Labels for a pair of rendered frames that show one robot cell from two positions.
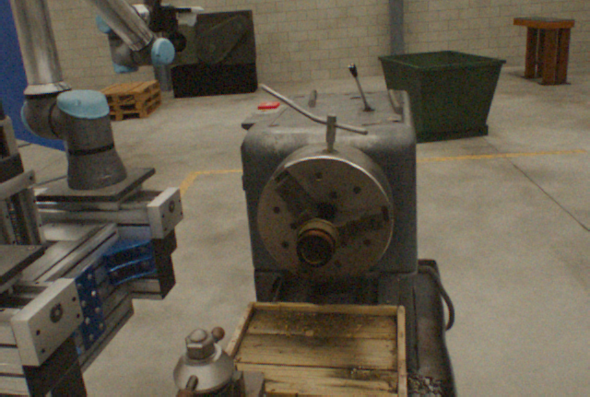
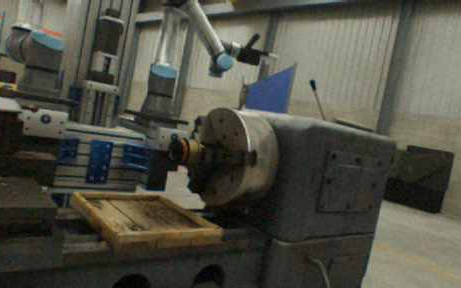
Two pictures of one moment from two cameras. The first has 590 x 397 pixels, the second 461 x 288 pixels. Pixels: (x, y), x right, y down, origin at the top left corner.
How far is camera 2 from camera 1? 0.93 m
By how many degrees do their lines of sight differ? 41
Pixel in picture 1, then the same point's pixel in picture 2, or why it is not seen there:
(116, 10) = (202, 29)
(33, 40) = (162, 37)
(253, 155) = not seen: hidden behind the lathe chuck
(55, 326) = (41, 125)
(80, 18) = not seen: hidden behind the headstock
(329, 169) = (227, 116)
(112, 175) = (156, 109)
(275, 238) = not seen: hidden behind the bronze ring
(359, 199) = (235, 142)
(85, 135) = (153, 83)
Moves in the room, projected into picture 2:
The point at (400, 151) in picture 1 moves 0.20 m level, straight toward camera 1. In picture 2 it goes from (297, 132) to (248, 123)
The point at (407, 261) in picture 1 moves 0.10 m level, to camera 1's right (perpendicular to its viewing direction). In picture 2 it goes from (281, 229) to (310, 240)
